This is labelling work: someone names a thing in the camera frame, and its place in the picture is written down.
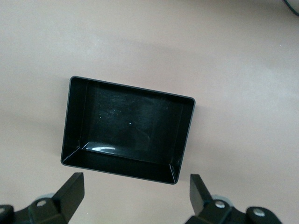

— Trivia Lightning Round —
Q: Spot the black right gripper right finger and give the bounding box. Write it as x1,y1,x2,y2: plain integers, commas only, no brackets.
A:
184,174,281,224

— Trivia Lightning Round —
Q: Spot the black plastic box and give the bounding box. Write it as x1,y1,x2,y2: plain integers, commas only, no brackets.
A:
60,75,196,185

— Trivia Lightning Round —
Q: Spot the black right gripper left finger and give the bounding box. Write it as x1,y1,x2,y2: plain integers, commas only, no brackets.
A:
0,172,84,224

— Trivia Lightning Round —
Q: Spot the black looping cable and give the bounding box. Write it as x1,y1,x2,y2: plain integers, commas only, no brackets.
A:
282,0,299,16

